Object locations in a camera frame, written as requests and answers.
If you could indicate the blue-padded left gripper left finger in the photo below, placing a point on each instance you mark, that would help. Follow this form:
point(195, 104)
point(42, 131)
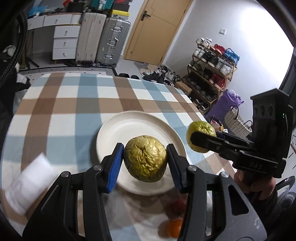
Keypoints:
point(72, 208)

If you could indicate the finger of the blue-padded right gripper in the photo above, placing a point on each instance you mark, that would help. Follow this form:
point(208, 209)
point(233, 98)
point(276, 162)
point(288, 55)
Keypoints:
point(225, 144)

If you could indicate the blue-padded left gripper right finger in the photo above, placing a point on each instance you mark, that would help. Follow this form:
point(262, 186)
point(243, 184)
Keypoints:
point(216, 209)

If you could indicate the smooth yellow-green guava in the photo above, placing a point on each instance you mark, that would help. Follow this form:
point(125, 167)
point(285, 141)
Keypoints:
point(199, 126)

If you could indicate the red tomato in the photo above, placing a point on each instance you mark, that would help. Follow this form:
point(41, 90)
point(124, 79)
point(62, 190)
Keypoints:
point(178, 207)

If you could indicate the orange tangerine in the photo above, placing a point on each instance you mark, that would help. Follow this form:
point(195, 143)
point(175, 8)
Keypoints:
point(173, 228)

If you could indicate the wrinkled yellow guava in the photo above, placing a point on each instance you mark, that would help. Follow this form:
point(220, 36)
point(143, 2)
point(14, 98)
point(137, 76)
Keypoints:
point(145, 158)

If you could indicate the person's right hand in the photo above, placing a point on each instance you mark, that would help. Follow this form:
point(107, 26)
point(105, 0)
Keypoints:
point(264, 185)

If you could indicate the black basket with snacks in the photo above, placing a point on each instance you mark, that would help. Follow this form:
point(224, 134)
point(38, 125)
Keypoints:
point(217, 124)

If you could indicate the woven basket bag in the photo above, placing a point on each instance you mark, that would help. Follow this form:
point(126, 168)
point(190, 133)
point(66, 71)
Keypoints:
point(237, 124)

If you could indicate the purple bag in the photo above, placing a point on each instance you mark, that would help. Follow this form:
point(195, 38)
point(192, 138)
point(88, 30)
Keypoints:
point(224, 104)

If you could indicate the white paper towel roll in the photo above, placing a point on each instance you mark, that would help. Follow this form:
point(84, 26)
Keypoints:
point(30, 184)

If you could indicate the cardboard box on floor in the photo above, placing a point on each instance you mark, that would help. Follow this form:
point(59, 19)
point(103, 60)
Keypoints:
point(182, 86)

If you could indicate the wooden shoe rack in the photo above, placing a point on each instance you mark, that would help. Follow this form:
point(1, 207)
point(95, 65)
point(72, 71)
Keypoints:
point(209, 72)

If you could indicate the cream round plate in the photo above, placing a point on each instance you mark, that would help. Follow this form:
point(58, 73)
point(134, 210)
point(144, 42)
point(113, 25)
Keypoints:
point(130, 124)

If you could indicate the checkered tablecloth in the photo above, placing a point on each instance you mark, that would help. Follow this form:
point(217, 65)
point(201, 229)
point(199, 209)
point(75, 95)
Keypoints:
point(60, 116)

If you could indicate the grey door mat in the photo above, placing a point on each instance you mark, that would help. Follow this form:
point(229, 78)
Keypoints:
point(145, 67)

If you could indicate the pair of black slippers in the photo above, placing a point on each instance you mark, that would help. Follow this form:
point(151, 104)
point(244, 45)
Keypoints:
point(125, 75)

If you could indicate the wooden door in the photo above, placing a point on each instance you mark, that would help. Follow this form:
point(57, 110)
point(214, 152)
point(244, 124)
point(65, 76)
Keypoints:
point(154, 30)

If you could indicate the black clothes pile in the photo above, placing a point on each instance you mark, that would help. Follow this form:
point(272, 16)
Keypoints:
point(14, 83)

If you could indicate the silver suitcase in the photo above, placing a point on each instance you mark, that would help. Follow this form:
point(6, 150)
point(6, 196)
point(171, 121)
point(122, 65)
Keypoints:
point(112, 41)

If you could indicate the stack of shoe boxes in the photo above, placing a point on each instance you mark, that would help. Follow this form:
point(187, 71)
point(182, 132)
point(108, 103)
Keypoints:
point(121, 7)

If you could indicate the beige suitcase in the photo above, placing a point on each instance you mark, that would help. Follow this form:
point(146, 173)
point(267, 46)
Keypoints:
point(89, 36)

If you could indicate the white drawer desk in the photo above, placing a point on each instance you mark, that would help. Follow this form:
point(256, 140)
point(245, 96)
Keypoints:
point(56, 34)

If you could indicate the light switch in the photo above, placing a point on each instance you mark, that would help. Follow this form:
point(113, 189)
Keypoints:
point(222, 31)

